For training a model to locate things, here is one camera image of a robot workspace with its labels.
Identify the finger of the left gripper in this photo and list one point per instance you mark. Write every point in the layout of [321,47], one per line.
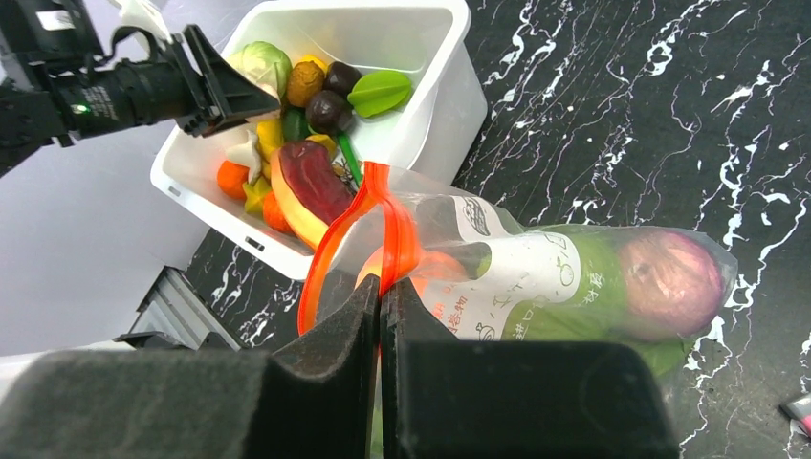
[220,97]

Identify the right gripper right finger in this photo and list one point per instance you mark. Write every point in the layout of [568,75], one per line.
[444,397]

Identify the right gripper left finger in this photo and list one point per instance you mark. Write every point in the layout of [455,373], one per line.
[310,399]

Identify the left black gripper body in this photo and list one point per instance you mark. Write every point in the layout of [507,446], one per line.
[59,86]

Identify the clear zip top bag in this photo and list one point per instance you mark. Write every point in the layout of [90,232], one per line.
[468,260]

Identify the red onion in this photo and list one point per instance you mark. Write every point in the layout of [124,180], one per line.
[673,285]

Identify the pale green cabbage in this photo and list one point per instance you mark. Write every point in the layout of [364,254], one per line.
[263,64]

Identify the white mushroom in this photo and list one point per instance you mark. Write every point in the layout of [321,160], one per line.
[247,154]

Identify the brown kiwi fruit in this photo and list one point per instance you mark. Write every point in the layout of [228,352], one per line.
[305,81]

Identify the orange tangerine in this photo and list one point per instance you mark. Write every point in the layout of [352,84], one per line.
[230,178]

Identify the dark mangosteen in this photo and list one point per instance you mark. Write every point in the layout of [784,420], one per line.
[341,78]
[328,113]

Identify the yellow star fruit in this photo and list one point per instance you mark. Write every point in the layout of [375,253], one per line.
[256,194]

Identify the green star fruit slice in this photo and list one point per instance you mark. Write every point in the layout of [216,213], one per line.
[380,92]

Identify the white plastic bin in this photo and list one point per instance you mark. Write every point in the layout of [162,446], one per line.
[432,134]

